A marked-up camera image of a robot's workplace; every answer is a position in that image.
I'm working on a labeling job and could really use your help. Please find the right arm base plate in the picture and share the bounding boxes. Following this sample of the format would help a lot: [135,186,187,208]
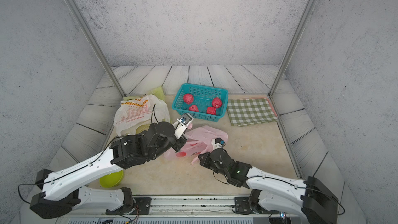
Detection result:
[231,197,258,215]

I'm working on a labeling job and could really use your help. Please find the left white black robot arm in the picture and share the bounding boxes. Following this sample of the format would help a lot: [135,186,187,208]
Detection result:
[30,121,192,219]

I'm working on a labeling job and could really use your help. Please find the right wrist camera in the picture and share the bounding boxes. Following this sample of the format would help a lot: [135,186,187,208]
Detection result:
[211,138,226,150]

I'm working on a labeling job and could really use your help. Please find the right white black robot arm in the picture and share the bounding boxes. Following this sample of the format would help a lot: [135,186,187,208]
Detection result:
[199,148,342,224]

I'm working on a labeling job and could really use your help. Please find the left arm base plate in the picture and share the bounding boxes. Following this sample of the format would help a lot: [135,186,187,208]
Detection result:
[105,197,152,215]

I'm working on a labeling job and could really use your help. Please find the red apple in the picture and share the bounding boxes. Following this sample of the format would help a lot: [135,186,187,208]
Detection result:
[189,105,199,112]
[183,93,194,104]
[212,97,223,109]
[206,106,217,115]

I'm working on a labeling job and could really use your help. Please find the yellow-green avocado plastic bag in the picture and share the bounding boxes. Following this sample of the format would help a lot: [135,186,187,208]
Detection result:
[122,86,165,133]

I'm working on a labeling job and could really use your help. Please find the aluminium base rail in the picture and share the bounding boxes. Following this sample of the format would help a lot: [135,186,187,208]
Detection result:
[55,194,330,224]

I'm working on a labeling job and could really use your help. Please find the right aluminium frame post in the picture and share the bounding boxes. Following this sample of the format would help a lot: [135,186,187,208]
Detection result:
[268,0,317,98]

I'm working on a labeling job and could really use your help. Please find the pink strawberry plastic bag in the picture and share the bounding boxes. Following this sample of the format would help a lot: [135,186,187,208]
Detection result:
[164,125,229,165]

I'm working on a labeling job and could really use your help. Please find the teal plastic basket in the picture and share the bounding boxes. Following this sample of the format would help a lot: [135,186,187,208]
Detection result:
[172,84,229,122]

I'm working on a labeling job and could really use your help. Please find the green checkered cloth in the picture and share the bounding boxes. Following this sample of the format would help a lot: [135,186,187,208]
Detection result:
[227,97,278,127]

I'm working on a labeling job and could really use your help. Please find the white plastic bag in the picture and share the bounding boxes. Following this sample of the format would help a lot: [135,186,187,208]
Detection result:
[114,94,170,136]

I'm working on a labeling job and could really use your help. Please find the aluminium frame post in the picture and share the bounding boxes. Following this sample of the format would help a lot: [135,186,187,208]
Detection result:
[268,0,317,98]
[64,0,126,97]

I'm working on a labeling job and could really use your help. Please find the lime green plastic cup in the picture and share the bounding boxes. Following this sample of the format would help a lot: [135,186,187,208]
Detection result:
[99,171,124,188]

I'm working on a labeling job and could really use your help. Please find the left aluminium frame post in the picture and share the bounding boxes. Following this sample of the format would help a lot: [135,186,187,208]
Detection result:
[64,0,126,97]

